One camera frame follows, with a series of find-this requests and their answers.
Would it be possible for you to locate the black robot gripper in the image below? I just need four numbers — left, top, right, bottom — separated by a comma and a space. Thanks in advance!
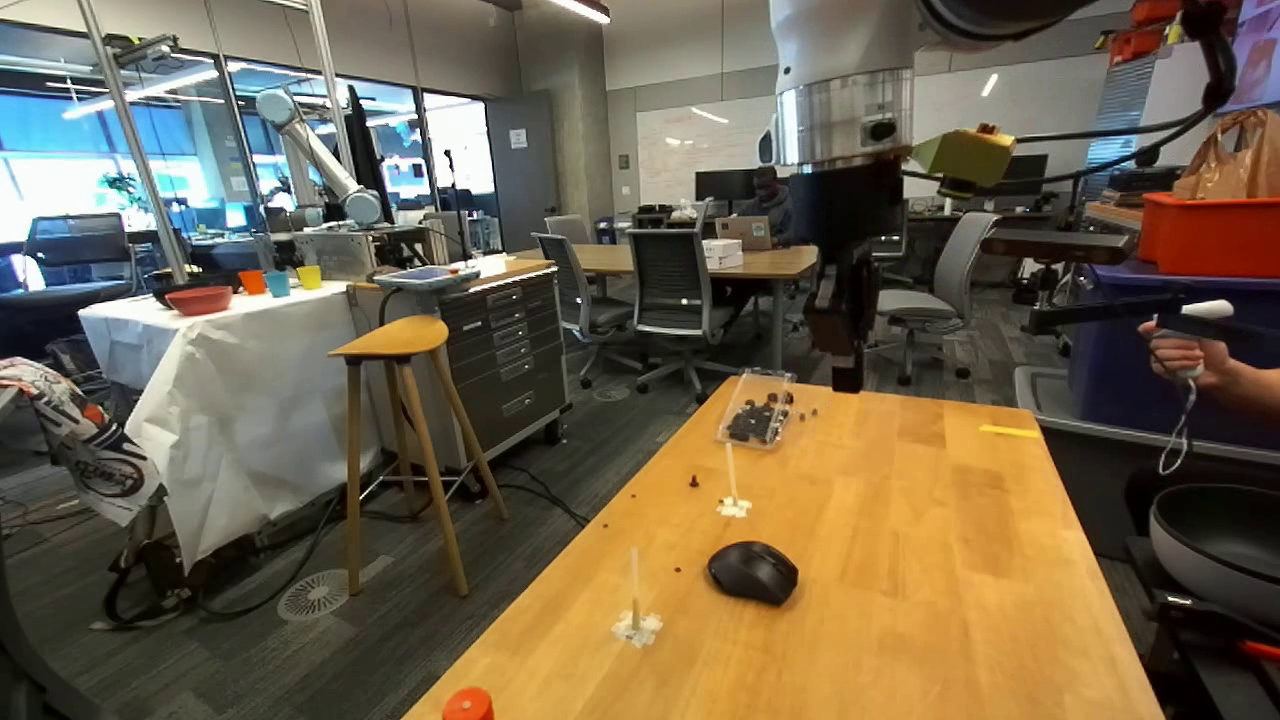
779, 152, 912, 394

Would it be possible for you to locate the black computer mouse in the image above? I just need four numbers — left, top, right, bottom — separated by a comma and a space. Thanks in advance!
704, 534, 805, 613

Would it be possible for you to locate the person's forearm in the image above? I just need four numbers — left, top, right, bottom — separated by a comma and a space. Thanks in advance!
1213, 353, 1280, 429

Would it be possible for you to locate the yellow green box on arm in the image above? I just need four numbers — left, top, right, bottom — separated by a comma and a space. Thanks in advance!
903, 125, 1020, 195

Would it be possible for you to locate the person's hand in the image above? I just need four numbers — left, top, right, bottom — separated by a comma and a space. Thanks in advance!
1136, 314, 1237, 391

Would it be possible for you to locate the light grey swivel chair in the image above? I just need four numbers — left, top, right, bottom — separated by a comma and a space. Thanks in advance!
872, 208, 995, 391

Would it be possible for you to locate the wooden office desk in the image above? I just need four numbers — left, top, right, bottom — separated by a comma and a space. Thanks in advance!
568, 234, 823, 380

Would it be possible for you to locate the seated person in dark clothes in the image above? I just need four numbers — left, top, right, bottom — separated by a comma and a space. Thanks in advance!
733, 164, 793, 250

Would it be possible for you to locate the clear tray with dark pieces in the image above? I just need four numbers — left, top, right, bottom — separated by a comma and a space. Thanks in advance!
720, 384, 800, 453

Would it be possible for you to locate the black computer monitor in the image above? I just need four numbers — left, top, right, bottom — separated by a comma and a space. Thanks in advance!
694, 164, 776, 213

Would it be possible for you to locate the grey mesh office chair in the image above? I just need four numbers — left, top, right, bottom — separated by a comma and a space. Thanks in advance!
623, 225, 741, 399

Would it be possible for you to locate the grey drawer cabinet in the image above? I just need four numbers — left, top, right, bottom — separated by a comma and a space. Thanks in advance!
438, 259, 572, 462

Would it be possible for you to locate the orange plastic bin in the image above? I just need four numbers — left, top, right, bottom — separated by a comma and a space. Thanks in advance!
1136, 189, 1280, 284

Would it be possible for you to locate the brown paper bag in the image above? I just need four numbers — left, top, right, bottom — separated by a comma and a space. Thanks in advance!
1169, 104, 1280, 204

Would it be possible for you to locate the black frying pan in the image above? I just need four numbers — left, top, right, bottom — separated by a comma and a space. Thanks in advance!
1143, 481, 1280, 633

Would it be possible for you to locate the wooden bar stool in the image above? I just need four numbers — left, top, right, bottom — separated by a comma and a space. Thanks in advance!
328, 311, 512, 604

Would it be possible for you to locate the orange round cap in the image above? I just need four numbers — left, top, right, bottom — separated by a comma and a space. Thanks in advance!
440, 683, 501, 720

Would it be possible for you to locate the white cloth covered table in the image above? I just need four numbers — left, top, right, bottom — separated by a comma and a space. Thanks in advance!
76, 274, 380, 571

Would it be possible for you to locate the red bowl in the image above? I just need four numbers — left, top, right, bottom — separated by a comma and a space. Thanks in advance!
160, 279, 237, 318

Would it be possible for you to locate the slanted metal pole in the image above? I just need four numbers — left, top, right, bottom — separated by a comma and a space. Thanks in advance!
74, 0, 194, 287

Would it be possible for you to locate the dark blue chair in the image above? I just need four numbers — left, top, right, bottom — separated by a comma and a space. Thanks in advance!
25, 208, 140, 293

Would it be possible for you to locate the wall whiteboard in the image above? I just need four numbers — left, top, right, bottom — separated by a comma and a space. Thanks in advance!
633, 50, 1111, 213

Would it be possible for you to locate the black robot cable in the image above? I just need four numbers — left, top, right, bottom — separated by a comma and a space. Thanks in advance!
1003, 0, 1241, 192

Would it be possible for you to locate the controller wrist strap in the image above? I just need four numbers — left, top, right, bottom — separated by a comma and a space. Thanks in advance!
1151, 371, 1205, 481

